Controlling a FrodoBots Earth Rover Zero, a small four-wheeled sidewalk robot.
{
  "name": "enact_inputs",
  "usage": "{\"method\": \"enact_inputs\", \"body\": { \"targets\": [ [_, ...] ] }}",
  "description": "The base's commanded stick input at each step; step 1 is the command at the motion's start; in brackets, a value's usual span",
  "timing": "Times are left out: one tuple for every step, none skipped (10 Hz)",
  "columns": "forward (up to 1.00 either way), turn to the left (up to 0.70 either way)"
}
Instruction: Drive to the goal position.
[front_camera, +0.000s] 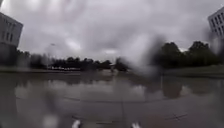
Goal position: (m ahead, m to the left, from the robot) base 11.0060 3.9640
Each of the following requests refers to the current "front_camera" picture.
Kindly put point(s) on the row of dark trees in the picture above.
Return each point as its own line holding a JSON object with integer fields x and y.
{"x": 186, "y": 55}

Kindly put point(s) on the pale building with windows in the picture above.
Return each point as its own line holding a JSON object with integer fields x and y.
{"x": 217, "y": 23}

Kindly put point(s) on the robot's own part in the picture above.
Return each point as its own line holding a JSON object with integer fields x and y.
{"x": 135, "y": 125}
{"x": 76, "y": 124}

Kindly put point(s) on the grey building with windows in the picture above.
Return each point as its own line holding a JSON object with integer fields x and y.
{"x": 8, "y": 31}

